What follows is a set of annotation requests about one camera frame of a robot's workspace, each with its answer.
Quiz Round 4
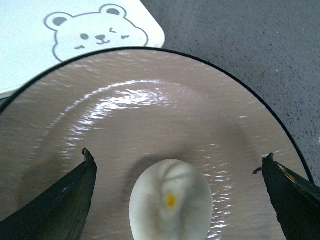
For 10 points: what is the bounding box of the beige plate black rim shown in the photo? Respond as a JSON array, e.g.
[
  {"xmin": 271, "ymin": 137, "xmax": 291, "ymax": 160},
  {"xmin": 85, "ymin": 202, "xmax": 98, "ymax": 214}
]
[{"xmin": 0, "ymin": 49, "xmax": 307, "ymax": 240}]

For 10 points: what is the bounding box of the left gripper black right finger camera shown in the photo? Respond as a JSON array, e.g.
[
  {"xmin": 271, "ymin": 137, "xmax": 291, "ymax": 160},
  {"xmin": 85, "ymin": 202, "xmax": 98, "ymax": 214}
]
[{"xmin": 252, "ymin": 153, "xmax": 320, "ymax": 240}]

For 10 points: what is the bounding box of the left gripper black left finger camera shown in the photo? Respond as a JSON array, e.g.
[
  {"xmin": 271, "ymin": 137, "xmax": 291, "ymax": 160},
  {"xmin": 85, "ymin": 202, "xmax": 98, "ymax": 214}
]
[{"xmin": 0, "ymin": 148, "xmax": 97, "ymax": 240}]

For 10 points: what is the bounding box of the white steamed bun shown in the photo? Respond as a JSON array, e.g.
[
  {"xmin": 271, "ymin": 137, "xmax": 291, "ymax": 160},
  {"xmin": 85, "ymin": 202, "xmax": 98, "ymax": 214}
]
[{"xmin": 129, "ymin": 159, "xmax": 213, "ymax": 240}]

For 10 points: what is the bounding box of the white bear tray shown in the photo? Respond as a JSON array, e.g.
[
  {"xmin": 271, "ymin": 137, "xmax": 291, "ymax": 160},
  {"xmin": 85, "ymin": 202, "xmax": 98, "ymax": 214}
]
[{"xmin": 0, "ymin": 0, "xmax": 165, "ymax": 99}]

